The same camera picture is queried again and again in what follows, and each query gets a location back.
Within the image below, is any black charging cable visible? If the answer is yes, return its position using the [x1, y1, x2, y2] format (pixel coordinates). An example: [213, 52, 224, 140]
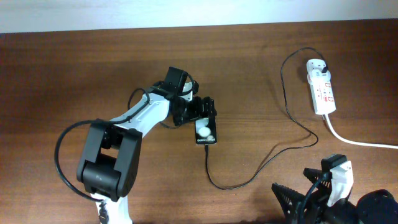
[204, 47, 329, 190]

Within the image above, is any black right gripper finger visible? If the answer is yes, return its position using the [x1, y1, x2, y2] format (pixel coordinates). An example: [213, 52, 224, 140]
[303, 168, 324, 184]
[271, 183, 305, 222]

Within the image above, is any white usb charger adapter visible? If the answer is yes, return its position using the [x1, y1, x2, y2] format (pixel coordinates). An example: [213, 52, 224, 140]
[306, 59, 331, 85]

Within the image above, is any white power strip cord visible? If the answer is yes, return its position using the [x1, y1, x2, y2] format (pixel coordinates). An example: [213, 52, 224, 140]
[323, 113, 398, 149]

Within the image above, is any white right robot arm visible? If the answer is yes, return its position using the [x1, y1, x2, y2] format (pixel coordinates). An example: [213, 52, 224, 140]
[271, 168, 397, 224]

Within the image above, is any black smartphone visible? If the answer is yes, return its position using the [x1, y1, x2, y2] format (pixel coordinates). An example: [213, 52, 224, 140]
[195, 117, 217, 145]

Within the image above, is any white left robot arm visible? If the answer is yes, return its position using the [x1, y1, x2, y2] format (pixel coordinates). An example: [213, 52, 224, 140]
[76, 67, 217, 223]

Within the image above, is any white power strip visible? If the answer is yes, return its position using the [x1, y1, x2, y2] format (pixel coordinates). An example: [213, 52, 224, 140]
[309, 80, 336, 115]

